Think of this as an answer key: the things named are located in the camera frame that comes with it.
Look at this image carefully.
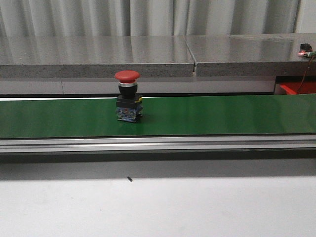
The red mushroom button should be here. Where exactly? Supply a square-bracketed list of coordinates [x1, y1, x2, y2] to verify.
[115, 70, 143, 123]

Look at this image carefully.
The grey stone countertop slab right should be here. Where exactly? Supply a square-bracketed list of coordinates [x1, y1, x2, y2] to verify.
[185, 33, 316, 77]

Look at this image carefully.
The grey stone countertop slab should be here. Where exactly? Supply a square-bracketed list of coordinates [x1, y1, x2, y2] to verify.
[0, 36, 195, 78]
[185, 33, 316, 77]

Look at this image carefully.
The green conveyor belt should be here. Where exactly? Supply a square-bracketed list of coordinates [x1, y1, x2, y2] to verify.
[0, 94, 316, 139]

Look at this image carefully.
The grey stone countertop slab left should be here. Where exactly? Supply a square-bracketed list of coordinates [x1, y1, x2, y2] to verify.
[0, 36, 195, 78]

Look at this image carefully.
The red plastic bin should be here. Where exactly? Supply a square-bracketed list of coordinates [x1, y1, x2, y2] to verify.
[280, 82, 316, 95]

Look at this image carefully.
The small sensor circuit board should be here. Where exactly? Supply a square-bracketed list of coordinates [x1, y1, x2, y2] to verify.
[298, 43, 316, 58]

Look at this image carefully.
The grey pleated curtain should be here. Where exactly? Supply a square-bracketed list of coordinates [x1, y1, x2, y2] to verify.
[0, 0, 316, 38]

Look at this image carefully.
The aluminium conveyor side rail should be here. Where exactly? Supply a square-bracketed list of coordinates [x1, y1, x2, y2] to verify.
[0, 134, 316, 154]

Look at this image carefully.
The thin red orange wire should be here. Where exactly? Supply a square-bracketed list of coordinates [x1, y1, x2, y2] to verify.
[296, 56, 314, 95]

